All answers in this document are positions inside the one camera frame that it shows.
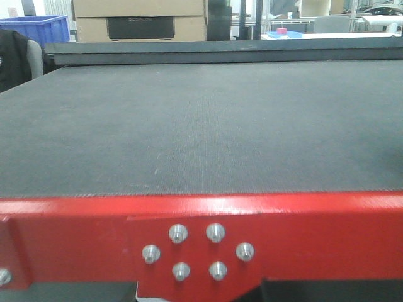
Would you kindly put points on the dark conveyor belt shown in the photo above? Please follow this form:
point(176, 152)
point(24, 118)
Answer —
point(266, 127)

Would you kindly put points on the large cardboard box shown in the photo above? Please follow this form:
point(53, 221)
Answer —
point(140, 21)

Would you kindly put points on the white background table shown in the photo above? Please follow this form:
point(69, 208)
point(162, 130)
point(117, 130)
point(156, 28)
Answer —
point(310, 36)

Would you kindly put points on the blue tray on table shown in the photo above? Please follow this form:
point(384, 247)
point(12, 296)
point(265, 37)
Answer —
point(287, 35)

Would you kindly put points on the grey chair back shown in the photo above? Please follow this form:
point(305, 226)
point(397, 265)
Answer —
point(332, 24)

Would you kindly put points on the blue plastic crate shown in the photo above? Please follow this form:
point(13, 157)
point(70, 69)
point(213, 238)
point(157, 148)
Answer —
point(42, 29)

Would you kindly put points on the black jacket on chair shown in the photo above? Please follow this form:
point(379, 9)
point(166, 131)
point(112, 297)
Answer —
point(15, 67)

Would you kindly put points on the red metal conveyor frame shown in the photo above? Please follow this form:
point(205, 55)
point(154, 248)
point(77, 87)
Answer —
point(202, 247)

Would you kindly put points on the black vertical post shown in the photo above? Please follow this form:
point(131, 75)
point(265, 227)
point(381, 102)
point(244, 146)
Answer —
point(258, 19)

